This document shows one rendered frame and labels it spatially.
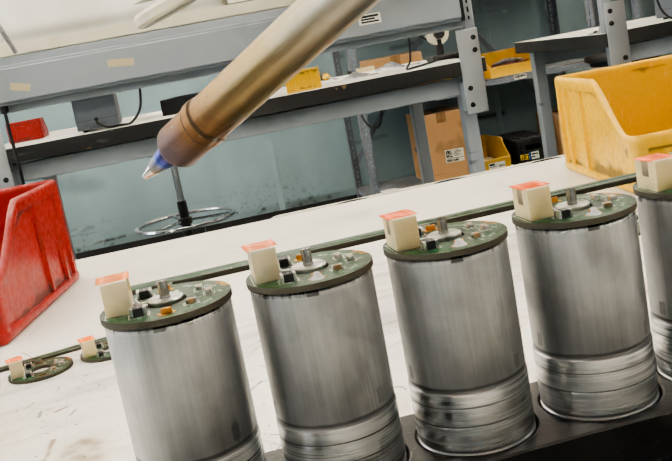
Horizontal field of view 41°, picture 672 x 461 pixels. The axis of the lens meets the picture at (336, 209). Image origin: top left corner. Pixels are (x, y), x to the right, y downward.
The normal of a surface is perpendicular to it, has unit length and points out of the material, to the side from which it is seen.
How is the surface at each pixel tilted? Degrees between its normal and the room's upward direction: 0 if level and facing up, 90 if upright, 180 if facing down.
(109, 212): 90
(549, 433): 0
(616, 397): 90
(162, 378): 90
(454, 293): 90
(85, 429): 0
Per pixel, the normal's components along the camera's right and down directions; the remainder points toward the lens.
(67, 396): -0.18, -0.97
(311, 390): -0.27, 0.22
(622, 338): 0.24, 0.13
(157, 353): -0.01, 0.18
